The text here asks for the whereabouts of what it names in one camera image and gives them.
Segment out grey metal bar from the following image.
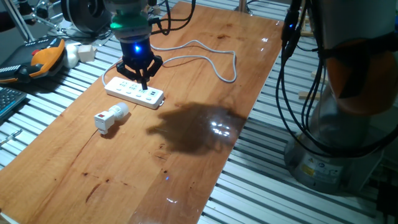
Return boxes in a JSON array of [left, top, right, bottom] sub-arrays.
[[2, 0, 35, 43]]

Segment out dark sleeved person forearm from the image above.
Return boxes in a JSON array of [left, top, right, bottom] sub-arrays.
[[0, 11, 26, 32]]

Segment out orange and black teach pendant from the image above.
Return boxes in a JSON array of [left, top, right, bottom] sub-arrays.
[[0, 36, 67, 84]]

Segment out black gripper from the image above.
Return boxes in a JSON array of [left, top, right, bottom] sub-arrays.
[[116, 30, 164, 91]]

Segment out white power strip cable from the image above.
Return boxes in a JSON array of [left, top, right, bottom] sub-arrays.
[[101, 39, 238, 87]]

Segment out small metal hand tool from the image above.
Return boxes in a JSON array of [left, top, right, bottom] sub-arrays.
[[0, 129, 23, 147]]

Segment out white bulb holder with bulb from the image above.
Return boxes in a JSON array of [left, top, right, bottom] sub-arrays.
[[94, 101, 130, 136]]

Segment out black round drum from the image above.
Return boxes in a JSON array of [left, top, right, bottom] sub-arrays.
[[60, 0, 113, 34]]

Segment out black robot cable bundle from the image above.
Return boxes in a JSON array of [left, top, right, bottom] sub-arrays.
[[148, 0, 398, 158]]

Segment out black keyboard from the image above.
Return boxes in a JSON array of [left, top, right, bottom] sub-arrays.
[[0, 86, 28, 121]]

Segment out white power strip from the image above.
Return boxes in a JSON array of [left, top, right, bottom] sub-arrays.
[[104, 76, 165, 110]]

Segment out white rounded object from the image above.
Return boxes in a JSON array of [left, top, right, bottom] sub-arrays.
[[63, 42, 81, 69]]

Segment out brown wooden board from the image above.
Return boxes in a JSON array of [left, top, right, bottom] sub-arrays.
[[0, 1, 292, 224]]

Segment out pale wooden cube block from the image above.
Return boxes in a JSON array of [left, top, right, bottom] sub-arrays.
[[77, 44, 98, 63]]

